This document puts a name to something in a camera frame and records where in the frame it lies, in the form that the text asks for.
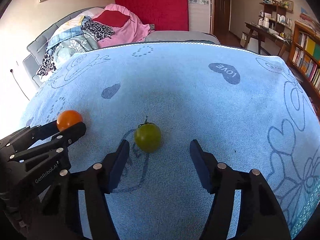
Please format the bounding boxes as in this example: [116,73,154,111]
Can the orange tomato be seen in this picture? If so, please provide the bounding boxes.
[56,110,83,131]

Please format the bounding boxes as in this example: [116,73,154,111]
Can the green tomato with stem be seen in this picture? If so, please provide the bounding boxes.
[134,116,162,153]

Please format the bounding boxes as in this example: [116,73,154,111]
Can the light blue towel cloth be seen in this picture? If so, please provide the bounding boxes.
[21,42,319,239]

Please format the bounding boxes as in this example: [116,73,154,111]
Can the pile of clothes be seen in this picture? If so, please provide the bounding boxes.
[36,15,114,82]

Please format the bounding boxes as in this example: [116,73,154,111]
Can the pink blanket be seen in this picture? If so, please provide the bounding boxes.
[98,4,153,48]

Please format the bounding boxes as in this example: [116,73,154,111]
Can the red pillow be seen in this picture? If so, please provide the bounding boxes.
[92,10,130,28]

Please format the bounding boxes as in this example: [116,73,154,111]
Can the wooden bookshelf with books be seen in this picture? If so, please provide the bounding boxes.
[286,12,320,93]

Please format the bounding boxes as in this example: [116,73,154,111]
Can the red upright mattress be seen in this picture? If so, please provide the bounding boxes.
[115,0,189,31]

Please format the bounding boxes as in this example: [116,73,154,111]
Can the wooden desk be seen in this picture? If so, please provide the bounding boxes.
[242,22,291,57]

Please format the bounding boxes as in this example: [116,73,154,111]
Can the small wooden desk shelf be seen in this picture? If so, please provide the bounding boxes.
[259,0,293,33]

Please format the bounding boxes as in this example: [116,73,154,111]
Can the dark wooden door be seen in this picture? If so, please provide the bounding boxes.
[214,0,231,36]

